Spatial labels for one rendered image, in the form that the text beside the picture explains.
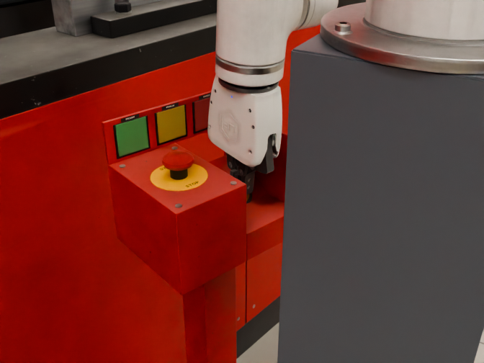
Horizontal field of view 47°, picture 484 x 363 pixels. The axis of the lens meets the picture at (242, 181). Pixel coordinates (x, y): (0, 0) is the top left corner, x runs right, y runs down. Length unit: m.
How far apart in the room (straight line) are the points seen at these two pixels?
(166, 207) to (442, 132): 0.34
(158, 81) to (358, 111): 0.57
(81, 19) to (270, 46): 0.43
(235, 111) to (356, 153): 0.28
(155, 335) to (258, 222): 0.52
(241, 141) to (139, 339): 0.59
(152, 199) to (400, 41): 0.36
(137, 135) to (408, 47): 0.43
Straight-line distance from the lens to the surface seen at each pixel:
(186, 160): 0.68
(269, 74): 0.66
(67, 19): 1.00
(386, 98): 0.42
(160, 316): 1.19
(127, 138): 0.75
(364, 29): 0.46
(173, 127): 0.78
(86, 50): 0.91
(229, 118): 0.71
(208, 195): 0.66
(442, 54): 0.41
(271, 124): 0.69
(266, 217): 0.76
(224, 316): 0.87
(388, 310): 0.51
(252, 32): 0.64
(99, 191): 0.94
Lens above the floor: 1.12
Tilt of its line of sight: 30 degrees down
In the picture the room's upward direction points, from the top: straight up
